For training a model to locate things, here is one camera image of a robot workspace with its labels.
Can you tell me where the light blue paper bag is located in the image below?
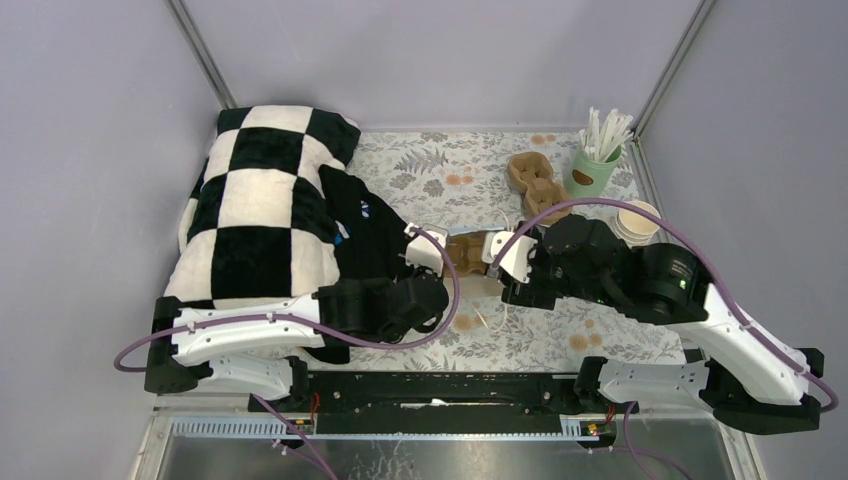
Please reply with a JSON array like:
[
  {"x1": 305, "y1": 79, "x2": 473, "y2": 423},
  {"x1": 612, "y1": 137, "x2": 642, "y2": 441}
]
[{"x1": 448, "y1": 209, "x2": 513, "y2": 333}]

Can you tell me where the brown cardboard cup carrier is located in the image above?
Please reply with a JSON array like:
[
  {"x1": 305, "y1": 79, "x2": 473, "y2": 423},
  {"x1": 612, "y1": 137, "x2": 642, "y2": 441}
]
[{"x1": 446, "y1": 231, "x2": 488, "y2": 278}]

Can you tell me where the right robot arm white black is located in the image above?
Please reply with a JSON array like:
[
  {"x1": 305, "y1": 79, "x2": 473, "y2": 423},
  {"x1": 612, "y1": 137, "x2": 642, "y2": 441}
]
[{"x1": 491, "y1": 215, "x2": 824, "y2": 435}]

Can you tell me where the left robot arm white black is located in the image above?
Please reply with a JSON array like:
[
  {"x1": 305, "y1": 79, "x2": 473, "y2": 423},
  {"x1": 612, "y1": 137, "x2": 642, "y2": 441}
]
[{"x1": 144, "y1": 272, "x2": 449, "y2": 411}]

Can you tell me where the stack of white paper cups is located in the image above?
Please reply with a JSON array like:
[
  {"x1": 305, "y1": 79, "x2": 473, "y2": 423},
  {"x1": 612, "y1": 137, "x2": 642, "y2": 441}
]
[{"x1": 609, "y1": 208, "x2": 660, "y2": 247}]

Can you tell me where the black t-shirt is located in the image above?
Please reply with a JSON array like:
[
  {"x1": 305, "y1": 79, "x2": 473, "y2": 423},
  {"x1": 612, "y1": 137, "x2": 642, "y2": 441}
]
[{"x1": 319, "y1": 165, "x2": 412, "y2": 280}]

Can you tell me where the green straw holder cup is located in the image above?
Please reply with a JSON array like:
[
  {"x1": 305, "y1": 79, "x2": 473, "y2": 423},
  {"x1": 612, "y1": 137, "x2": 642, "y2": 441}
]
[{"x1": 564, "y1": 146, "x2": 624, "y2": 199}]

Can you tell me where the floral patterned table mat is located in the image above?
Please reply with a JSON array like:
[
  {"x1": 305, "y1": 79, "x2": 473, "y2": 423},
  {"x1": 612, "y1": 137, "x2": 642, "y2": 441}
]
[{"x1": 218, "y1": 130, "x2": 690, "y2": 374}]

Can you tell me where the white wrapped straws bundle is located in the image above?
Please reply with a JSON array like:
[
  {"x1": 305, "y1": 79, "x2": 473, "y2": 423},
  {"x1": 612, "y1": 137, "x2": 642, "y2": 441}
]
[{"x1": 578, "y1": 107, "x2": 634, "y2": 163}]

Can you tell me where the black white checkered blanket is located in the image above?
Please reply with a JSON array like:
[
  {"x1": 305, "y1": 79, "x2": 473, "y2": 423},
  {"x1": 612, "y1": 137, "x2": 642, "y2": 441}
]
[{"x1": 164, "y1": 105, "x2": 361, "y2": 309}]

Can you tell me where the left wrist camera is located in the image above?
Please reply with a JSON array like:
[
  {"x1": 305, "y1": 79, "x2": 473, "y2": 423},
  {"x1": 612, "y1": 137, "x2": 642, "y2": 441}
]
[{"x1": 403, "y1": 223, "x2": 449, "y2": 276}]

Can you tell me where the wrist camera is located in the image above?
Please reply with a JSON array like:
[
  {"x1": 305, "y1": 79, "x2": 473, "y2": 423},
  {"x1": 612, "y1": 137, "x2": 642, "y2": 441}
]
[
  {"x1": 481, "y1": 231, "x2": 538, "y2": 284},
  {"x1": 403, "y1": 223, "x2": 449, "y2": 276}
]

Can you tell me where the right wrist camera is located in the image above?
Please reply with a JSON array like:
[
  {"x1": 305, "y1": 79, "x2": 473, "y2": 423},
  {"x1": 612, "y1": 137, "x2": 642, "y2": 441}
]
[{"x1": 481, "y1": 231, "x2": 538, "y2": 284}]

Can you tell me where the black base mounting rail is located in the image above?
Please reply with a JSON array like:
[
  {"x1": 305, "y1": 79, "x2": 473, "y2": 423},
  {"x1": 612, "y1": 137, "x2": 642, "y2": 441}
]
[{"x1": 247, "y1": 371, "x2": 627, "y2": 435}]

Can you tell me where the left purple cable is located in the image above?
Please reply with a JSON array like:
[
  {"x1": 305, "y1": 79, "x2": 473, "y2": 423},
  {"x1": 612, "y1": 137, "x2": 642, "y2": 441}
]
[{"x1": 112, "y1": 228, "x2": 462, "y2": 480}]

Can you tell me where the purple cable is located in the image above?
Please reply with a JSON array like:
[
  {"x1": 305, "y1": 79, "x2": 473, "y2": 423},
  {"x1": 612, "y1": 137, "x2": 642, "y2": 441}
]
[
  {"x1": 112, "y1": 228, "x2": 462, "y2": 480},
  {"x1": 490, "y1": 197, "x2": 841, "y2": 480}
]

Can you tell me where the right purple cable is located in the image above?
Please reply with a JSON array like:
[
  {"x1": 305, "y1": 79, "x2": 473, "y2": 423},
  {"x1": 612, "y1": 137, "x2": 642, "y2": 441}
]
[{"x1": 490, "y1": 197, "x2": 841, "y2": 480}]

